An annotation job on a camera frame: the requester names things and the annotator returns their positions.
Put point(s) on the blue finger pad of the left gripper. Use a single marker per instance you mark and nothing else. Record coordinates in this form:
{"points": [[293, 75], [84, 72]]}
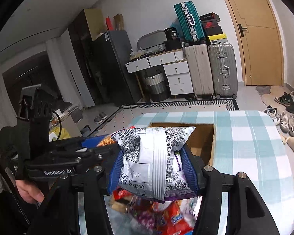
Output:
{"points": [[97, 144]]}

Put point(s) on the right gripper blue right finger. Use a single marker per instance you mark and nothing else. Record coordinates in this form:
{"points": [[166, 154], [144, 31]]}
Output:
{"points": [[189, 171]]}

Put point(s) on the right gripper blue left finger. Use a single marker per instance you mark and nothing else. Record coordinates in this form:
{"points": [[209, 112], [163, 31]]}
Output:
{"points": [[114, 174]]}

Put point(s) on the white purple patterned snack bag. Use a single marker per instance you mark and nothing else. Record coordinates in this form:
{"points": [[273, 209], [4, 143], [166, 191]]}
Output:
{"points": [[151, 166]]}

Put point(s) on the person's left hand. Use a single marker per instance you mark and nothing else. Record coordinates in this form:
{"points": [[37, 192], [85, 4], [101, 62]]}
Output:
{"points": [[29, 192]]}

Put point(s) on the grey slippers pair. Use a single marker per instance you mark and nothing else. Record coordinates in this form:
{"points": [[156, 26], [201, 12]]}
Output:
{"points": [[100, 118]]}

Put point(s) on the dotted beige rug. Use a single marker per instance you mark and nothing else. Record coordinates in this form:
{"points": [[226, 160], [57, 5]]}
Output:
{"points": [[125, 113]]}

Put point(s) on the brown cardboard box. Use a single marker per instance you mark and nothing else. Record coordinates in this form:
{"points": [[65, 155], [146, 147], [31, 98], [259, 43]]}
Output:
{"points": [[201, 142]]}

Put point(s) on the dark grey refrigerator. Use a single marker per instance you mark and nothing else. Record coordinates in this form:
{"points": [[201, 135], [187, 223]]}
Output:
{"points": [[112, 51]]}

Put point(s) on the teal white checkered tablecloth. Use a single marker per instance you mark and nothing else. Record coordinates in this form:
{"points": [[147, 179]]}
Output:
{"points": [[245, 141]]}

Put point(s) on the grey white woven basket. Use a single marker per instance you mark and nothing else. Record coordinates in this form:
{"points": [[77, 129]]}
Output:
{"points": [[157, 86]]}

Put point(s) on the white drawer desk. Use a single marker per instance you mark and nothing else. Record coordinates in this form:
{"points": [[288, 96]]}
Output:
{"points": [[175, 67]]}

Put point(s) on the silver aluminium suitcase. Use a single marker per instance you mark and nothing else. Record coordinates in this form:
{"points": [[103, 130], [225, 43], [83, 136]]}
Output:
{"points": [[224, 70]]}

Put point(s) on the beige hard suitcase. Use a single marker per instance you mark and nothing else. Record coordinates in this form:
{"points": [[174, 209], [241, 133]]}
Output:
{"points": [[200, 69]]}

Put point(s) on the stack of shoe boxes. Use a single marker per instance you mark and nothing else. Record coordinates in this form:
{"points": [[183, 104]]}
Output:
{"points": [[212, 30]]}

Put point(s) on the teal hard suitcase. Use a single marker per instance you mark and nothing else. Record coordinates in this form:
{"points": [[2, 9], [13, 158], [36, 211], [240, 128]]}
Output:
{"points": [[190, 22]]}

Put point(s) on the wooden door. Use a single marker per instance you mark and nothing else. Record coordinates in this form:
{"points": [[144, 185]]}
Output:
{"points": [[259, 42]]}

